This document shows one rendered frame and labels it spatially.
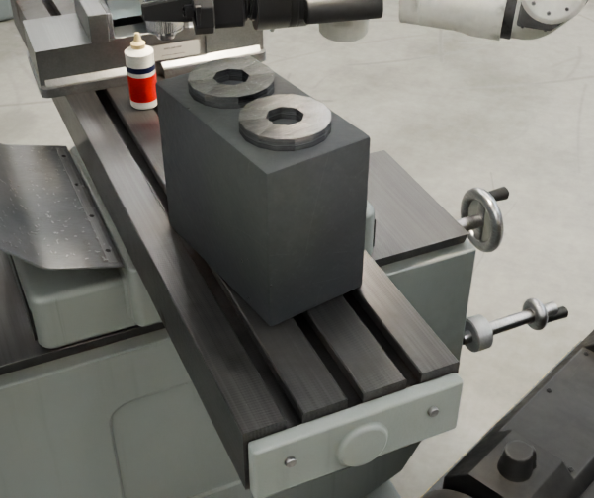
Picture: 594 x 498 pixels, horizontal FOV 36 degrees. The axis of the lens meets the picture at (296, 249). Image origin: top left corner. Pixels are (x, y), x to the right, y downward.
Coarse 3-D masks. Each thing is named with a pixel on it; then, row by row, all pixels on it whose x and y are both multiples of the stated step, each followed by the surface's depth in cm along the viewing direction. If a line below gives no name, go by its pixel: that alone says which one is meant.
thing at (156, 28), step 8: (144, 0) 112; (152, 0) 111; (152, 24) 113; (160, 24) 113; (168, 24) 113; (176, 24) 113; (152, 32) 114; (160, 32) 113; (168, 32) 113; (176, 32) 114
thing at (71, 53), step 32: (96, 0) 134; (32, 32) 135; (64, 32) 135; (96, 32) 131; (128, 32) 134; (192, 32) 137; (224, 32) 139; (256, 32) 141; (32, 64) 138; (64, 64) 132; (96, 64) 134; (160, 64) 138; (192, 64) 138
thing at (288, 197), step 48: (192, 96) 93; (240, 96) 91; (288, 96) 91; (192, 144) 94; (240, 144) 86; (288, 144) 85; (336, 144) 86; (192, 192) 98; (240, 192) 88; (288, 192) 85; (336, 192) 88; (192, 240) 103; (240, 240) 92; (288, 240) 88; (336, 240) 92; (240, 288) 96; (288, 288) 91; (336, 288) 96
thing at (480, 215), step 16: (480, 192) 157; (496, 192) 157; (464, 208) 163; (480, 208) 158; (496, 208) 155; (464, 224) 158; (480, 224) 159; (496, 224) 155; (480, 240) 162; (496, 240) 156
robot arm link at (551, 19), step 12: (528, 0) 105; (540, 0) 105; (552, 0) 105; (564, 0) 104; (576, 0) 104; (528, 12) 106; (540, 12) 105; (552, 12) 105; (564, 12) 105; (576, 12) 105
